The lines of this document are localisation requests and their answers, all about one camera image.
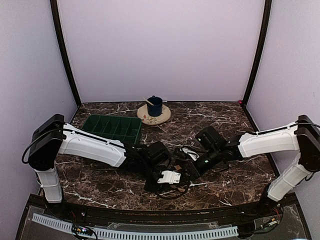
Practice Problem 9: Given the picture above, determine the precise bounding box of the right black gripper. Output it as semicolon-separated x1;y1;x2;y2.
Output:
180;146;222;181

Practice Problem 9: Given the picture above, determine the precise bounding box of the brown black checkered sock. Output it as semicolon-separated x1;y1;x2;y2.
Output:
174;164;190;193

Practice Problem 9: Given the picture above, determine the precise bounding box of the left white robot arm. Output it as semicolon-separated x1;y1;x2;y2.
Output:
21;114;181;218

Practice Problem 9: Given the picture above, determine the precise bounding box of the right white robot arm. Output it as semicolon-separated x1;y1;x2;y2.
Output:
184;115;320;217

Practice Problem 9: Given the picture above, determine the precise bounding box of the green divided plastic tray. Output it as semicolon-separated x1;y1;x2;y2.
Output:
81;115;142;144

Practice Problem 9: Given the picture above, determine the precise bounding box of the beige floral round mat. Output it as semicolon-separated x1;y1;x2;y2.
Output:
136;103;172;125

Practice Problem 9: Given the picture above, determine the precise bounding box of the dark blue mug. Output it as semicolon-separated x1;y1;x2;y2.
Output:
147;95;163;117

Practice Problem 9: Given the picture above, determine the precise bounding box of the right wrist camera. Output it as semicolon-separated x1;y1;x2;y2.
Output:
174;147;200;161

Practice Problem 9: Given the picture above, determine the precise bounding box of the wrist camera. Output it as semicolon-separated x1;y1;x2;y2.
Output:
157;170;181;185
174;147;200;161

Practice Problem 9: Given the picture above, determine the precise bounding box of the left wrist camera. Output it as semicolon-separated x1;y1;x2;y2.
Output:
157;170;181;185

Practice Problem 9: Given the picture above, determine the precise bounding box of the left camera black cable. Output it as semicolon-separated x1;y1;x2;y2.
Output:
129;147;192;200

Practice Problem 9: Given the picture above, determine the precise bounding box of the black front rail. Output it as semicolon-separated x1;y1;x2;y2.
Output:
62;202;260;224

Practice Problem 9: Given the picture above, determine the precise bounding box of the white slotted cable duct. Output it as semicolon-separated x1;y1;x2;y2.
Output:
31;213;239;240

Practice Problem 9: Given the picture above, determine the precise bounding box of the right black frame post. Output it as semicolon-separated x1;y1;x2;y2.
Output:
241;0;273;109

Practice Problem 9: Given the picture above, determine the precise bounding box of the black frame post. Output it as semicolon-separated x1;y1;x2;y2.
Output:
241;0;273;109
50;0;82;108

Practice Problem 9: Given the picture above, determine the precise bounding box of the left black frame post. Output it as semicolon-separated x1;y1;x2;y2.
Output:
50;0;82;108

